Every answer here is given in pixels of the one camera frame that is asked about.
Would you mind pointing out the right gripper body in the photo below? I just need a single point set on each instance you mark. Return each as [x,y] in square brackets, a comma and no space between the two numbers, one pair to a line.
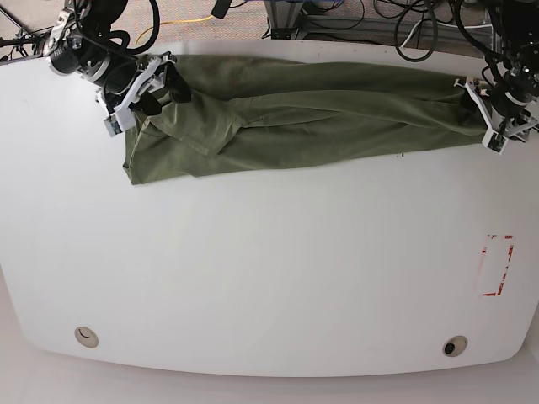
[82,41]

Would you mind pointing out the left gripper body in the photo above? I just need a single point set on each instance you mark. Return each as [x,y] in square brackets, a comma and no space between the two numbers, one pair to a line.
[502,102]

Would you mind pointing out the olive green T-shirt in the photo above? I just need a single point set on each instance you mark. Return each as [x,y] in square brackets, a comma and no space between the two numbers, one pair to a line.
[252,113]

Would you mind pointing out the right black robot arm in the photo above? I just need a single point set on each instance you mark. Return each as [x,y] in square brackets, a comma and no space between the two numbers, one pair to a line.
[83,41]

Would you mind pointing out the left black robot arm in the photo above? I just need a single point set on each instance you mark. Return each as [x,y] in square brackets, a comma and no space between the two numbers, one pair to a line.
[514,22]

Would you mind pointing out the red tape rectangle marking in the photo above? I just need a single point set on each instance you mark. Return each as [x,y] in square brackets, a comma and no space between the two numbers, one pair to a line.
[494,264]

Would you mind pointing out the right table grommet hole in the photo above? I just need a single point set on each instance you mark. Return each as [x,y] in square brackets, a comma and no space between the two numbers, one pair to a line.
[455,346]

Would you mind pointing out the table grommet hole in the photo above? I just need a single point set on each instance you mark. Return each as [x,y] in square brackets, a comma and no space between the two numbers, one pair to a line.
[86,337]
[455,346]

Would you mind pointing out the left table grommet hole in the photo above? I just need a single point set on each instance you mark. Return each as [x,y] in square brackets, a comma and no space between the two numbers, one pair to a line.
[86,337]

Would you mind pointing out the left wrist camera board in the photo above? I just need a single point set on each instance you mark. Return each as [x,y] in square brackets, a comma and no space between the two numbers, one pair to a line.
[494,141]

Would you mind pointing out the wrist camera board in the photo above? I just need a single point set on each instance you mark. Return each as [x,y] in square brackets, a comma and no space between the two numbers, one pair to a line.
[494,141]
[115,124]

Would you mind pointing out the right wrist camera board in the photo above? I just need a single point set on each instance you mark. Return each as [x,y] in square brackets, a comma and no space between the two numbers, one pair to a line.
[115,124]

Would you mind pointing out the aluminium frame base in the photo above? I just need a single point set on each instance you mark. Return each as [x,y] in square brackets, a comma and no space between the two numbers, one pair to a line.
[284,20]

